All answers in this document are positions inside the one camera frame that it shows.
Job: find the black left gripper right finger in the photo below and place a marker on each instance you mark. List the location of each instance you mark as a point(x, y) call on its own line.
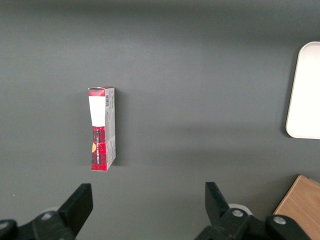
point(220, 212)

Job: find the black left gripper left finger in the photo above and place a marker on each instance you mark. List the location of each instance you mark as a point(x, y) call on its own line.
point(75, 210)

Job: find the wooden drawer cabinet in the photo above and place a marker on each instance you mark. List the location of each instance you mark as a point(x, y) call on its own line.
point(300, 210)

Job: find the red plaid cardboard box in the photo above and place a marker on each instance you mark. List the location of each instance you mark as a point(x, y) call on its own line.
point(100, 150)

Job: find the beige plastic tray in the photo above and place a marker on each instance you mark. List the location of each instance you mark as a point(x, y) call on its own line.
point(306, 95)

